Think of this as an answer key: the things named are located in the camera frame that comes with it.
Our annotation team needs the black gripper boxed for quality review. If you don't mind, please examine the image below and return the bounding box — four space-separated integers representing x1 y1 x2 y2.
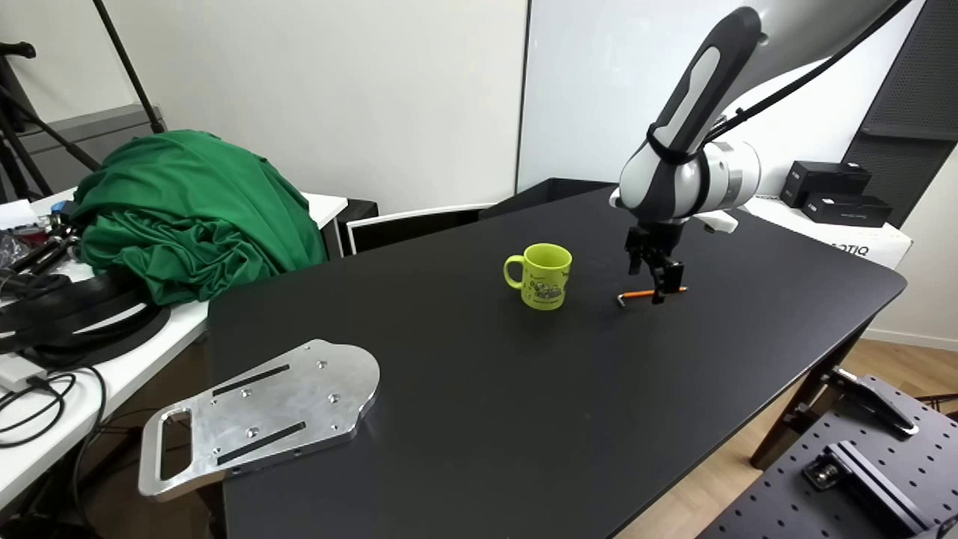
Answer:
626 224 683 291

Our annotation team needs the orange pencil tool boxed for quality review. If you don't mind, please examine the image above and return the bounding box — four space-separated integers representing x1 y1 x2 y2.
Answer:
616 288 688 306

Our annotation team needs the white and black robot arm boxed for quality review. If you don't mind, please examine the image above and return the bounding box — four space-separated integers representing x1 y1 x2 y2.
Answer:
611 7 761 299

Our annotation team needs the yellow-green mug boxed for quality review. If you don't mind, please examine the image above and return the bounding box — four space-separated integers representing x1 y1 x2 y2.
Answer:
502 244 572 312

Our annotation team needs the black box on shelf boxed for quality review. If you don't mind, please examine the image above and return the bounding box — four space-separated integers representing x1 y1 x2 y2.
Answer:
777 163 891 229

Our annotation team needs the white box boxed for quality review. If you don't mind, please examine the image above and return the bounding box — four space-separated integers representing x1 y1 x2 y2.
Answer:
744 197 914 269

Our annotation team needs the black perforated breadboard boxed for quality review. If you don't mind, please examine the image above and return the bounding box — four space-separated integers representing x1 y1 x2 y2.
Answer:
698 378 958 539

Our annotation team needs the silver metal plate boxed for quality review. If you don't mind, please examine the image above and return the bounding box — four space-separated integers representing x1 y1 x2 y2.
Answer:
138 339 379 501

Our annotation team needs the green cloth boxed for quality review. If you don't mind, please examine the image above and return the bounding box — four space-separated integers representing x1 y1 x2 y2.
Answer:
74 128 325 306

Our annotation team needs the black tripod leg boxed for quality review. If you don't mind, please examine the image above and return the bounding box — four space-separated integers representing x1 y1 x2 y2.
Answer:
89 0 165 134

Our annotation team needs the white side table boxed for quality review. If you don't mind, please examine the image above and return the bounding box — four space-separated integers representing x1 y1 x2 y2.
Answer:
0 182 349 512

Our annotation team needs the black bracket on breadboard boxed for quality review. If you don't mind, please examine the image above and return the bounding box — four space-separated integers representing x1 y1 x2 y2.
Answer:
825 368 918 437

